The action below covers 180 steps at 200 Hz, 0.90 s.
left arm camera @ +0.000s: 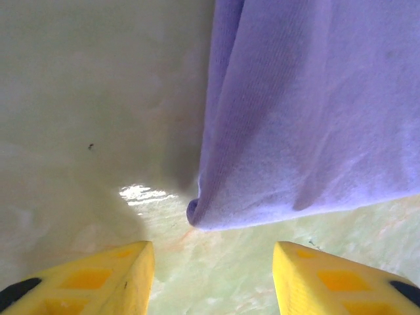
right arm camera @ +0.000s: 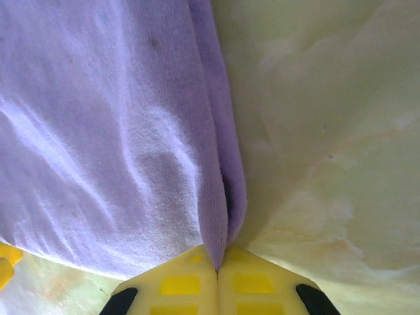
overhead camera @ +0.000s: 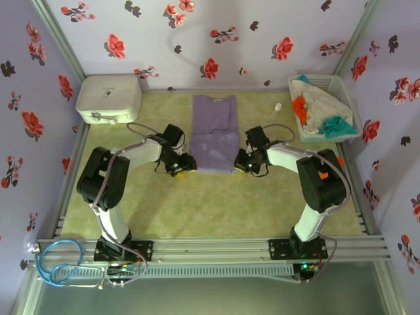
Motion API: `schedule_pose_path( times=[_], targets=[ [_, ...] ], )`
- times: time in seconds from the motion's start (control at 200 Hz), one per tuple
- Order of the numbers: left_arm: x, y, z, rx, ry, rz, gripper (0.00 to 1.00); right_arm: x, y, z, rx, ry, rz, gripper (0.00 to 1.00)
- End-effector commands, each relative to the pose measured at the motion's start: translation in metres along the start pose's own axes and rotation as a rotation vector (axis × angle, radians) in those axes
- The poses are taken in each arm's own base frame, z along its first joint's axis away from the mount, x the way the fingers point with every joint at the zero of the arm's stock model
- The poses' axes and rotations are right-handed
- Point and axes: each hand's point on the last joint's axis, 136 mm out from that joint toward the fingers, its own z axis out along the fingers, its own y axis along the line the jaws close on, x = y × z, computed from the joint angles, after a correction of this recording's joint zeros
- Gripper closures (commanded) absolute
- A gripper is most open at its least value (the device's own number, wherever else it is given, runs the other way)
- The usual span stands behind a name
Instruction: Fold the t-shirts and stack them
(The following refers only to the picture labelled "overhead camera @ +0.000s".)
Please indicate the purple t-shirt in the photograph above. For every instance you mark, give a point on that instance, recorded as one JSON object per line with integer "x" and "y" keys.
{"x": 213, "y": 147}

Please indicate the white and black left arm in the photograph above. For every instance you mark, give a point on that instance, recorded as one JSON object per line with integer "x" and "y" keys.
{"x": 105, "y": 180}

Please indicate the small white bottle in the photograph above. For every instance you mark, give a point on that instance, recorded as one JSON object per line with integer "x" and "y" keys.
{"x": 278, "y": 108}

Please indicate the orange crumpled cloth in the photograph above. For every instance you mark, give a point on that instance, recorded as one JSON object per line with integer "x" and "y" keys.
{"x": 298, "y": 108}

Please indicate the white crumpled cloth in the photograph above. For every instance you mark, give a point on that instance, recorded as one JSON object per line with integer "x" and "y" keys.
{"x": 325, "y": 105}

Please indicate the teal crumpled cloth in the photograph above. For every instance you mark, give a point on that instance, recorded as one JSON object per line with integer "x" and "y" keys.
{"x": 338, "y": 128}

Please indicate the white plastic lidded box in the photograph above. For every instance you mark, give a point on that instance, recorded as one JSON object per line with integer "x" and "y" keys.
{"x": 108, "y": 98}

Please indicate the white plastic laundry basket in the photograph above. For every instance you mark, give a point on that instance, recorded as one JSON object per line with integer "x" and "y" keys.
{"x": 341, "y": 88}

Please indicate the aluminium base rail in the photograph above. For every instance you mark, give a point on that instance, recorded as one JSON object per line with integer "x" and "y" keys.
{"x": 210, "y": 249}

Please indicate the aluminium frame post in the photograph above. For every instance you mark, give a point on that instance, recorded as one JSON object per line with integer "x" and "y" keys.
{"x": 357, "y": 36}
{"x": 59, "y": 42}

